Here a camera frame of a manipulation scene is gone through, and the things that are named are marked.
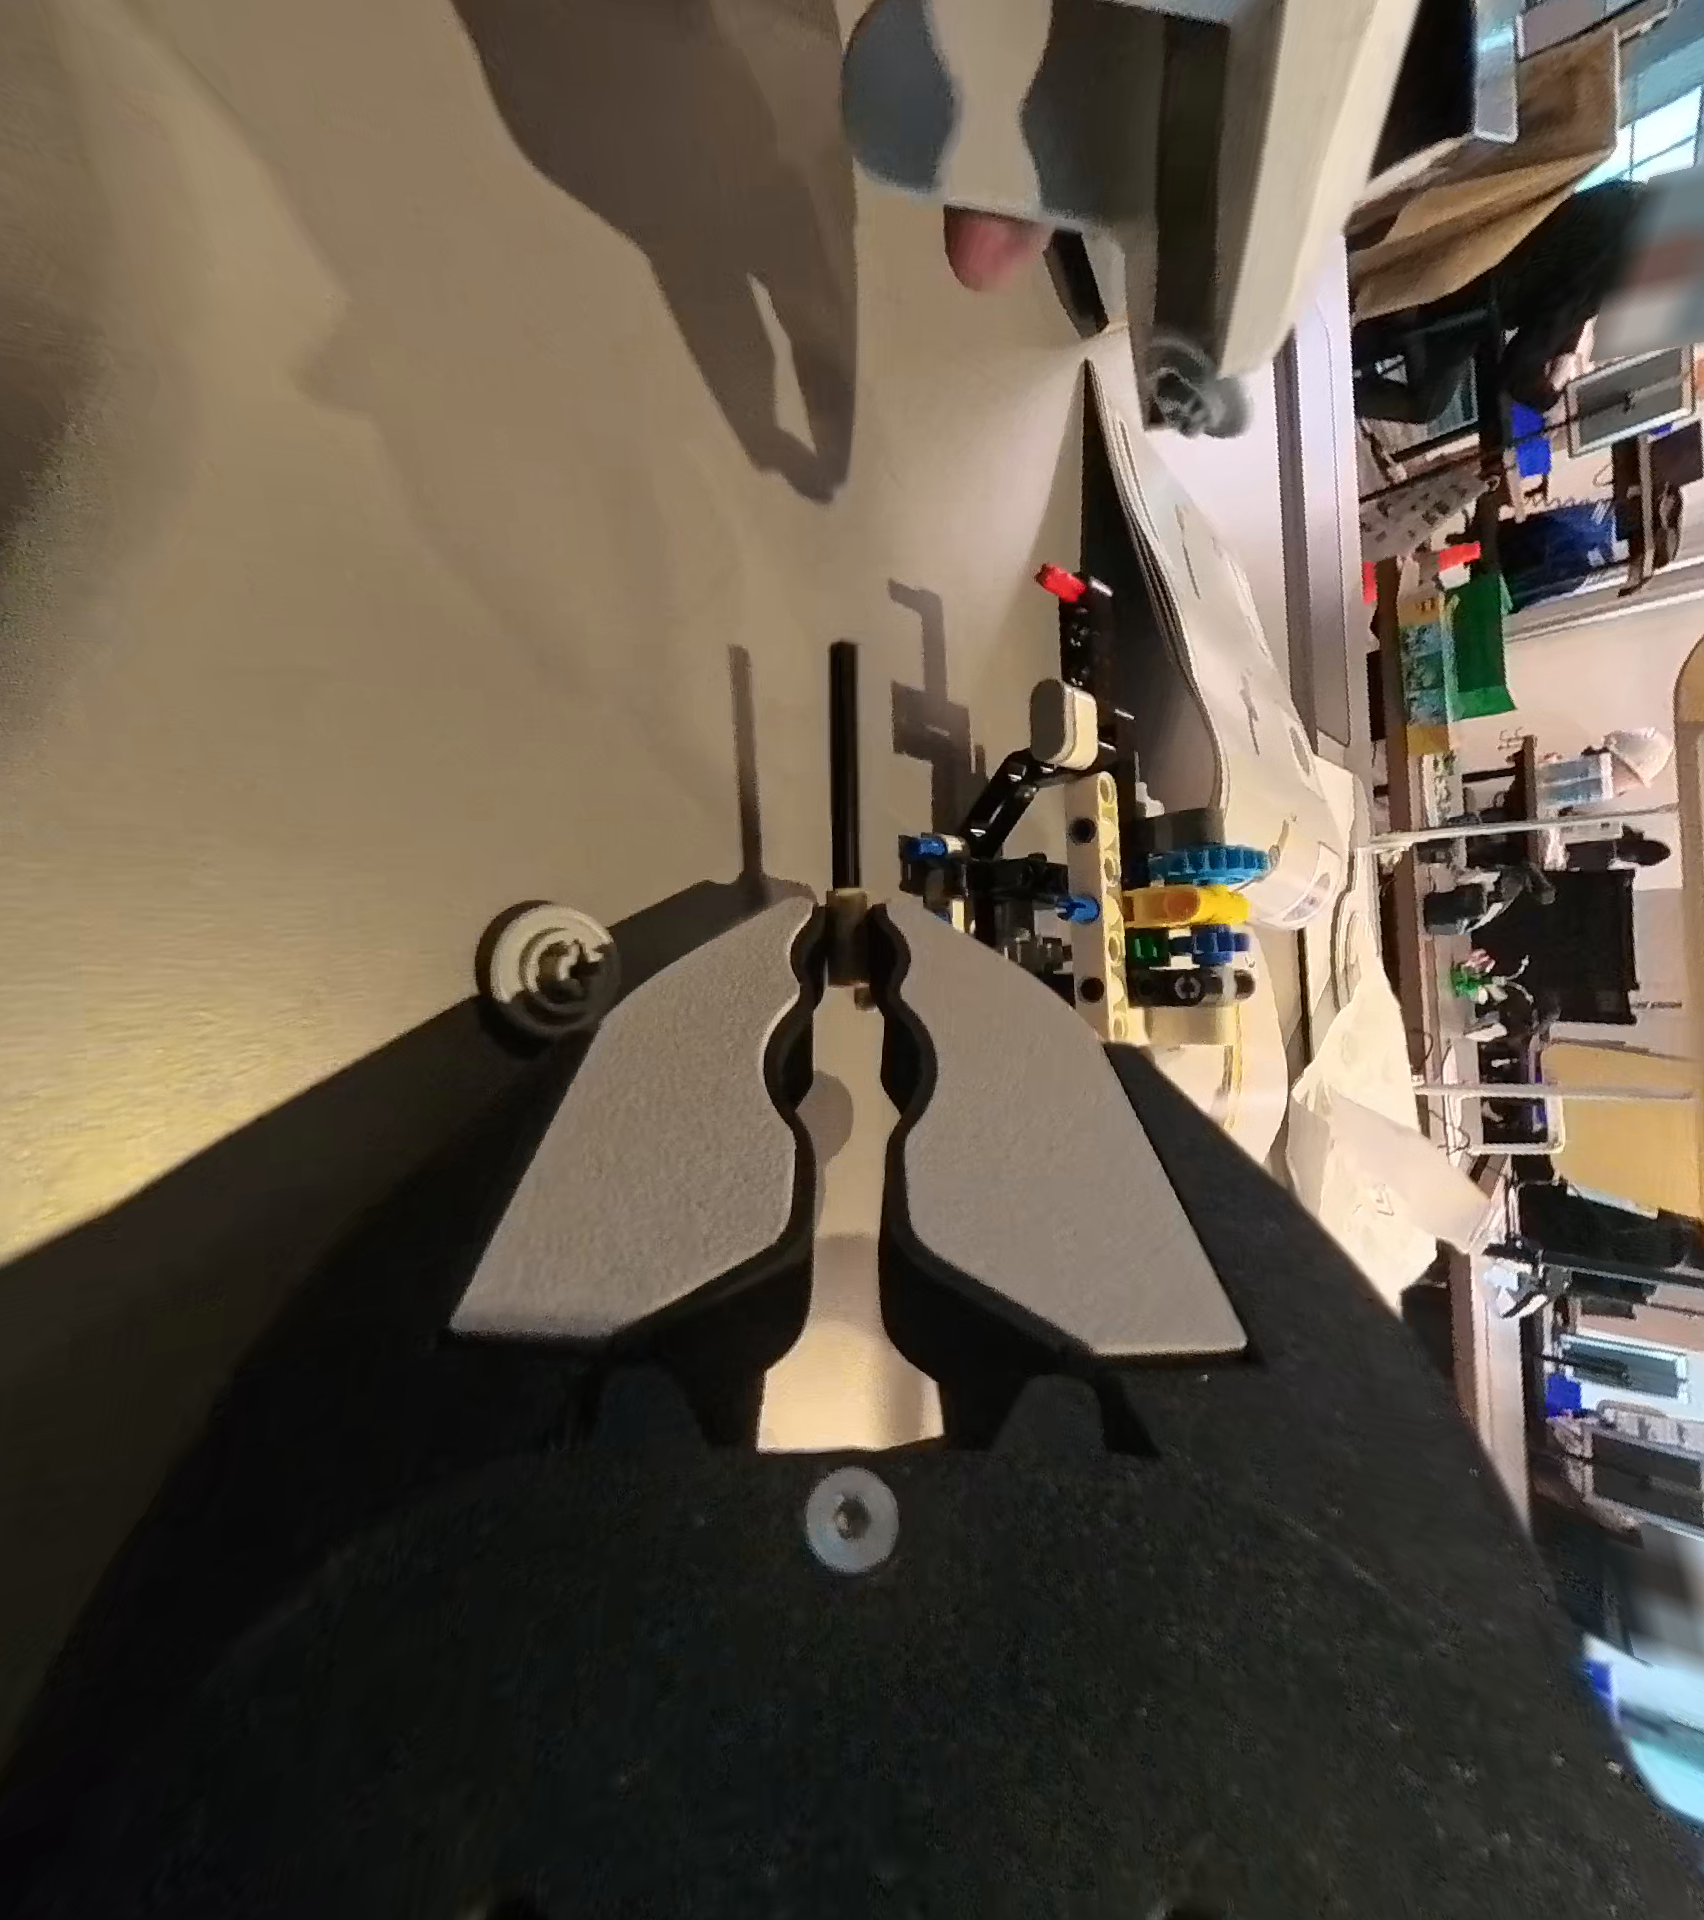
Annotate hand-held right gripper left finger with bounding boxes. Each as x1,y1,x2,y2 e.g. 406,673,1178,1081
447,896,816,1348

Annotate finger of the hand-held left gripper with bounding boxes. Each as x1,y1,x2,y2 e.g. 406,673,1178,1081
840,0,1005,204
994,0,1162,228

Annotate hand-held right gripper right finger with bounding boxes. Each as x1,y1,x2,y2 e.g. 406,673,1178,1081
867,901,1252,1364

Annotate grey lego wheel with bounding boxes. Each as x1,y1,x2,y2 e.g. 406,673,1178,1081
480,901,624,1044

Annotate black lego axle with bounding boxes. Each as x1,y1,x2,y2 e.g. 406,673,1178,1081
822,642,876,1009

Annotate lego technic model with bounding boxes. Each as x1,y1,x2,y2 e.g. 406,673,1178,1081
901,562,1263,1053

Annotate lego instruction booklet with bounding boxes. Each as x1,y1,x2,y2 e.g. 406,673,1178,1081
1081,361,1356,843

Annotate person's left hand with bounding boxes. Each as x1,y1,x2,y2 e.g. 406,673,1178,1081
943,211,1051,291

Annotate flat brown cardboard box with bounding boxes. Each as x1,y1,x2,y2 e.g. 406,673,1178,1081
1346,31,1627,281

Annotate loose white paper sheets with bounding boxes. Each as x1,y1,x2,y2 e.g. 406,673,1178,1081
1213,751,1492,1292

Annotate green box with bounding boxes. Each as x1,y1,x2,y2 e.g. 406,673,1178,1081
1399,541,1515,753

